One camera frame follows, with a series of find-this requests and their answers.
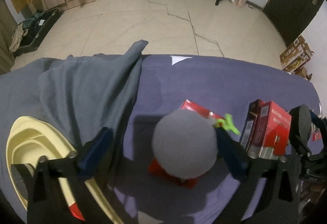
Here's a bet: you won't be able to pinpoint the red and silver cigarette carton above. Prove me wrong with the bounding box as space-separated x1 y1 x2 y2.
240 100 291 160

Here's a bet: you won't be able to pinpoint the shiny red gift pack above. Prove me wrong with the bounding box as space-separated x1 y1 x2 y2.
147 98 226 189

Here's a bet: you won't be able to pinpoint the white fluffy pom-pom ball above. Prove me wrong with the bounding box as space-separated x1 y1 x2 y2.
151 108 218 180

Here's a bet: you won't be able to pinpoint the black foam cylinder stack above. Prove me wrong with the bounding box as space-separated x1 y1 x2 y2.
289 105 311 157

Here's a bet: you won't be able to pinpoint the yellow oval plastic tray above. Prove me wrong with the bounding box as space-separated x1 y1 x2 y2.
6 116 123 223

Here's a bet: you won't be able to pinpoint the dark blue table cloth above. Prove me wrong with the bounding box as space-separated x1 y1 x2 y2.
110 55 321 223

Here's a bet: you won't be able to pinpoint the grey blanket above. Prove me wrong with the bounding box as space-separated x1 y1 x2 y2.
1 40 147 221

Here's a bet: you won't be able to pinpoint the dark brown door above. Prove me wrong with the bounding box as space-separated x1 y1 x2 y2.
263 0 324 46

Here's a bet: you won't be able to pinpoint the open black suitcase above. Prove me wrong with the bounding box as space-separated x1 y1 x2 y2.
13 8 64 58

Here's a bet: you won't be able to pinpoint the cardboard boxes by wall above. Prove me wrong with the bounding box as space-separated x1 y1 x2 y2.
280 35 314 81

